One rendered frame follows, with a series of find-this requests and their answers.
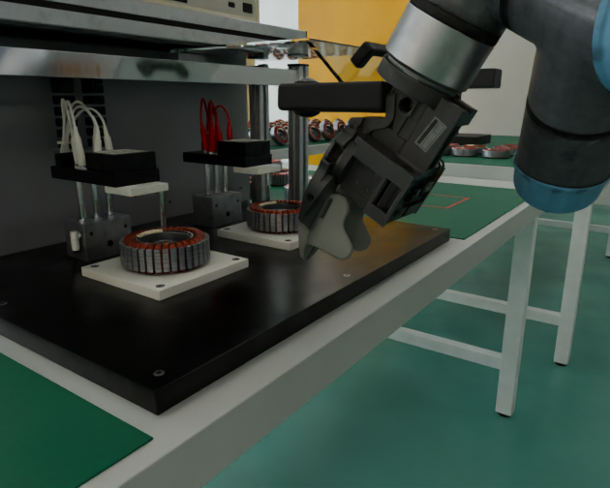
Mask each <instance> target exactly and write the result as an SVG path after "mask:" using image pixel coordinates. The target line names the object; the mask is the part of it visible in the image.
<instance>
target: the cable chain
mask: <svg viewBox="0 0 610 488"><path fill-rule="evenodd" d="M73 81H74V79H73V78H66V77H51V78H50V82H51V83H54V84H51V92H52V93H74V92H75V90H74V85H73ZM80 81H81V89H82V93H88V94H98V93H104V87H103V85H101V84H102V83H103V80H102V79H93V78H80ZM62 98H63V99H64V100H65V101H66V100H69V101H70V102H71V104H72V103H73V102H74V101H75V100H76V99H75V96H70V95H57V96H52V100H53V103H54V104H55V105H61V99H62ZM82 98H83V103H84V104H86V105H103V104H104V103H105V97H104V96H83V97H82ZM92 108H94V109H96V110H97V111H98V112H99V113H100V114H101V115H105V114H106V108H105V107H92ZM54 114H55V115H59V116H62V110H61V107H54ZM95 119H96V121H97V123H98V126H103V122H102V120H101V118H100V117H95ZM55 124H56V127H63V120H62V118H55ZM85 124H86V125H87V126H94V124H93V121H92V119H91V117H85ZM93 129H94V128H86V133H87V135H88V136H90V137H92V136H93ZM56 132H57V137H62V132H63V129H57V130H56ZM87 141H88V146H83V149H91V150H93V149H92V138H88V139H87ZM58 147H59V148H52V149H51V151H57V152H60V148H61V144H58Z"/></svg>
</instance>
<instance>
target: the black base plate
mask: <svg viewBox="0 0 610 488"><path fill-rule="evenodd" d="M251 204H252V201H251V200H244V201H241V208H242V221H238V222H235V223H231V224H227V225H223V226H220V227H216V228H209V227H204V226H199V225H195V224H194V212H193V213H189V214H184V215H180V216H175V217H171V218H167V219H166V221H167V227H169V226H173V227H176V226H179V227H190V228H195V229H201V230H202V231H205V232H206V233H208V234H209V243H210V250H211V251H215V252H219V253H224V254H228V255H233V256H237V257H241V258H245V259H248V262H249V266H248V267H246V268H244V269H241V270H238V271H236V272H233V273H230V274H229V275H226V276H224V277H221V278H218V279H216V280H213V281H211V282H208V283H205V284H203V285H200V286H198V287H195V288H192V289H190V290H186V291H183V292H180V293H178V294H176V295H173V296H171V297H168V298H166V299H163V300H160V301H159V300H156V299H153V298H150V297H147V296H144V295H141V294H138V293H135V292H132V291H129V290H124V289H120V288H118V287H115V286H112V285H109V284H106V283H103V282H100V281H97V280H94V279H91V278H88V277H85V276H82V272H81V267H82V266H86V265H89V264H93V263H97V262H100V261H104V260H107V259H114V258H117V257H120V254H117V255H113V256H110V257H106V258H102V259H96V260H92V261H89V262H88V261H84V260H81V259H75V258H72V257H69V256H68V250H67V242H61V243H57V244H53V245H48V246H44V247H40V248H36V249H32V250H27V251H23V252H18V253H14V254H10V255H6V256H2V257H0V335H2V336H4V337H6V338H8V339H10V340H12V341H14V342H16V343H17V344H19V345H21V346H23V347H25V348H27V349H29V350H31V351H33V352H35V353H37V354H39V355H41V356H43V357H45V358H47V359H48V360H50V361H52V362H54V363H56V364H58V365H60V366H62V367H64V368H66V369H68V370H70V371H72V372H74V373H76V374H78V375H79V376H81V377H83V378H85V379H87V380H89V381H91V382H93V383H95V384H97V385H99V386H101V387H103V388H105V389H107V390H109V391H110V392H112V393H114V394H116V395H118V396H120V397H122V398H124V399H126V400H128V401H130V402H132V403H134V404H136V405H138V406H140V407H141V408H143V409H145V410H147V411H149V412H152V413H154V414H156V415H159V414H161V413H163V412H165V411H167V410H168V409H170V408H172V407H173V406H175V405H177V404H178V403H180V402H182V401H183V400H185V399H187V398H188V397H190V396H192V395H193V394H195V393H197V392H198V391H200V390H202V389H203V388H205V387H206V386H207V385H209V384H211V383H212V382H214V381H216V380H218V379H220V378H221V377H223V376H225V375H226V374H228V373H230V372H231V371H233V370H235V369H236V368H238V367H240V366H241V365H243V364H245V363H246V362H248V361H250V360H251V359H253V358H255V357H256V356H258V355H260V354H261V353H263V352H265V351H267V350H269V349H270V348H272V347H274V346H275V345H277V344H279V343H280V342H282V341H284V340H285V339H287V338H288V337H289V336H291V335H293V334H294V333H296V332H298V331H299V330H301V329H303V328H304V327H306V326H308V325H309V324H311V323H312V322H314V321H316V320H318V319H320V318H321V317H323V316H325V315H326V314H328V313H330V312H331V311H333V310H335V309H336V308H338V307H340V306H341V305H343V304H345V303H346V302H348V301H350V300H351V299H353V298H355V297H356V296H358V295H359V294H360V293H362V292H364V291H365V290H368V289H369V288H371V287H373V286H374V285H376V284H378V283H379V282H381V281H383V280H384V279H386V278H388V277H389V276H391V275H393V274H394V273H396V272H398V271H399V270H401V269H403V268H404V267H406V266H408V265H409V264H411V263H413V262H414V261H416V260H418V259H420V258H422V257H423V256H425V255H427V254H428V253H430V252H432V251H433V250H435V249H437V248H438V247H440V246H441V245H442V244H444V243H446V242H447V241H449V235H450V229H445V228H438V227H431V226H424V225H418V224H411V223H404V222H397V221H393V222H390V223H388V224H386V225H385V227H384V228H382V227H381V226H380V225H379V224H377V223H376V222H375V221H374V220H372V219H371V218H370V217H363V222H364V224H365V226H366V228H367V230H368V231H369V233H370V235H371V237H372V241H371V244H370V246H369V248H368V249H366V250H365V251H362V252H359V251H355V250H354V249H352V253H351V256H350V257H349V258H348V259H337V258H335V257H333V256H331V255H329V254H328V253H326V252H324V251H322V250H321V249H318V250H317V251H316V252H315V253H314V254H313V255H312V256H311V257H310V258H309V259H306V260H304V259H303V258H302V257H301V256H300V253H299V248H296V249H294V250H291V251H287V250H282V249H277V248H272V247H267V246H262V245H258V244H253V243H248V242H243V241H238V240H233V239H229V238H224V237H220V236H217V229H222V228H225V227H229V226H233V225H236V224H240V223H243V222H247V207H248V206H249V205H251Z"/></svg>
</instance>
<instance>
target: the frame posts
mask: <svg viewBox="0 0 610 488"><path fill-rule="evenodd" d="M288 69H289V70H296V81H298V80H300V79H302V78H306V77H309V65H308V64H288ZM249 101H250V136H251V139H263V140H269V91H268V85H249ZM307 186H308V118H304V117H301V116H298V115H297V114H295V113H293V111H290V110H289V200H290V199H292V200H301V201H302V199H303V196H304V193H305V190H306V188H307ZM263 200H266V184H265V173H264V174H261V175H260V176H259V175H258V174H252V203H254V202H259V201H263Z"/></svg>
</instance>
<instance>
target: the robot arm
mask: <svg viewBox="0 0 610 488"><path fill-rule="evenodd" d="M506 28H507V29H508V30H510V31H512V32H514V33H515V34H517V35H519V36H520V37H522V38H524V39H526V40H527V41H529V42H531V43H533V44H534V45H535V47H536V51H535V56H534V64H533V70H532V75H531V80H530V86H529V91H528V96H527V101H526V106H525V112H524V117H523V123H522V128H521V133H520V138H519V143H518V149H517V151H516V152H515V154H514V157H513V165H514V174H513V183H514V187H515V189H516V191H517V193H518V195H519V196H520V197H521V198H522V200H524V201H525V202H526V203H527V204H529V205H530V206H532V207H534V208H536V209H538V210H542V211H545V212H547V213H549V212H550V213H555V214H565V213H572V212H576V211H579V210H582V209H584V208H586V207H588V206H589V205H591V204H592V203H593V202H594V201H595V200H596V199H597V198H598V197H599V195H600V193H601V191H602V189H603V188H604V186H605V185H606V184H607V183H608V182H609V181H610V0H411V1H409V3H408V5H407V7H406V8H405V10H404V12H403V14H402V16H401V18H400V19H399V21H398V23H397V25H396V27H395V29H394V31H393V33H392V35H391V37H390V39H389V41H388V43H387V44H386V46H385V48H386V52H387V53H388V54H385V55H384V57H383V59H382V60H381V62H380V64H379V66H378V68H377V72H378V74H379V75H380V76H381V77H382V78H383V79H384V80H385V81H348V82H318V81H317V80H315V79H313V78H308V77H306V78H302V79H300V80H298V81H296V82H295V83H281V84H280V85H279V86H278V108H279V109H280V110H290V111H293V113H295V114H297V115H298V116H301V117H304V118H310V117H314V116H316V115H318V114H320V112H372V113H385V117H382V116H366V117H352V118H350V120H349V122H348V125H346V127H345V129H343V130H342V131H340V132H339V133H338V134H337V135H336V137H335V138H334V139H333V140H332V142H331V143H330V145H329V146H328V148H327V149H326V151H325V153H324V154H323V157H322V159H321V160H320V164H319V166H318V168H317V170H316V171H315V173H314V175H313V176H312V178H311V180H310V182H309V184H308V186H307V188H306V190H305V193H304V196H303V199H302V202H301V207H300V211H299V216H298V219H299V226H298V243H299V253H300V256H301V257H302V258H303V259H304V260H306V259H309V258H310V257H311V256H312V255H313V254H314V253H315V252H316V251H317V250H318V249H321V250H322V251H324V252H326V253H328V254H329V255H331V256H333V257H335V258H337V259H348V258H349V257H350V256H351V253H352V249H354V250H355V251H359V252H362V251H365V250H366V249H368V248H369V246H370V244H371V241H372V237H371V235H370V233H369V231H368V230H367V228H366V226H365V224H364V222H363V216H364V214H366V215H367V216H369V217H370V218H371V219H372V220H374V221H375V222H376V223H377V224H379V225H380V226H381V227H382V228H384V227H385V225H386V224H388V223H390V222H393V221H395V220H397V219H400V218H402V217H405V216H408V215H410V214H412V213H414V214H416V213H417V211H418V210H419V208H420V207H421V205H422V203H423V202H424V200H425V199H426V198H427V197H428V195H429V194H430V192H431V191H432V189H433V188H434V186H435V185H436V183H437V182H438V180H439V179H440V177H441V176H442V174H443V172H444V171H445V167H444V162H443V160H442V159H441V157H442V155H443V154H444V152H445V150H446V149H447V147H448V146H449V144H450V143H451V141H453V139H454V138H455V136H456V134H457V133H458V131H459V130H460V128H461V127H462V126H465V125H469V124H470V123H471V121H472V120H473V117H474V116H475V114H476V113H477V109H475V108H473V107H471V106H470V105H468V104H467V103H465V102H463V101H462V100H460V99H459V98H460V97H461V95H460V94H459V93H462V92H466V91H467V90H468V88H469V87H470V85H471V83H472V82H473V80H474V78H475V77H476V75H477V73H478V72H479V70H480V69H481V67H482V66H483V64H484V62H485V61H486V59H487V58H488V56H489V55H490V53H491V51H492V50H493V48H494V46H495V45H496V44H497V42H498V41H499V39H500V37H501V36H502V34H503V32H504V31H505V29H506ZM440 161H441V162H442V165H441V163H440Z"/></svg>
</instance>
